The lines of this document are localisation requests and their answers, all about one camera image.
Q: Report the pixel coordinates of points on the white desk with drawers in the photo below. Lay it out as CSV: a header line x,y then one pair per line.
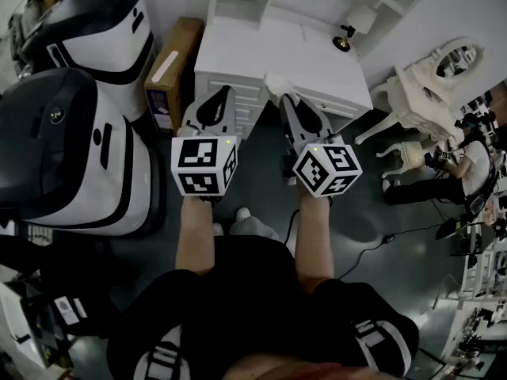
x,y
277,54

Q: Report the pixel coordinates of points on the person's black printed shirt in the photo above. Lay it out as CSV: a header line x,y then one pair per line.
x,y
245,303

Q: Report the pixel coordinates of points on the brass desk lamp white shade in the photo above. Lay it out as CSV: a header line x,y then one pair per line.
x,y
344,40

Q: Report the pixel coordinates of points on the white ornate stool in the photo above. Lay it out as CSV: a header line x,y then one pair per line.
x,y
410,153

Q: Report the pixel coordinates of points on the person's white shoe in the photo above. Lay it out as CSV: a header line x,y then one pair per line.
x,y
243,213

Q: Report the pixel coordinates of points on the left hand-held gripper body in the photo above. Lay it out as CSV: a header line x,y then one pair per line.
x,y
198,158

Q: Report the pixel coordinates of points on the black equipment case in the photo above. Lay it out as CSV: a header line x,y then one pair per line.
x,y
59,283

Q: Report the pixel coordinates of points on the white black mobile robot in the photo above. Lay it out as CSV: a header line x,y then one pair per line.
x,y
79,160
107,42

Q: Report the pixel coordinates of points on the black office chair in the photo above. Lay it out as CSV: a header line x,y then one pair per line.
x,y
463,228

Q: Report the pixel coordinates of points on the person's right forearm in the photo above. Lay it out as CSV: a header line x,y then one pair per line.
x,y
315,244

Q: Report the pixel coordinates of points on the white ornate vanity table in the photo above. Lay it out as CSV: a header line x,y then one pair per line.
x,y
420,93

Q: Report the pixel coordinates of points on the white storage rack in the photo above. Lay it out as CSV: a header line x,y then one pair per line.
x,y
483,291

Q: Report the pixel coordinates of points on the white cloth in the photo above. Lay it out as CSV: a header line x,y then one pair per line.
x,y
277,82

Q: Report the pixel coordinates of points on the brown cardboard box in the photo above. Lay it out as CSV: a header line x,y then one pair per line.
x,y
174,61

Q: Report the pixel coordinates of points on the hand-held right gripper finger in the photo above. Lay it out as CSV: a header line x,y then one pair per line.
x,y
328,127
292,125

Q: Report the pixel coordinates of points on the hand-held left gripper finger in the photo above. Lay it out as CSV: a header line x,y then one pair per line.
x,y
234,113
192,116

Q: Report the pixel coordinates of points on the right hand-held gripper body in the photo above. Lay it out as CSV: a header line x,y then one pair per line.
x,y
328,168

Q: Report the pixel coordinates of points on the person's left forearm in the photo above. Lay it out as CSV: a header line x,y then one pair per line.
x,y
196,236

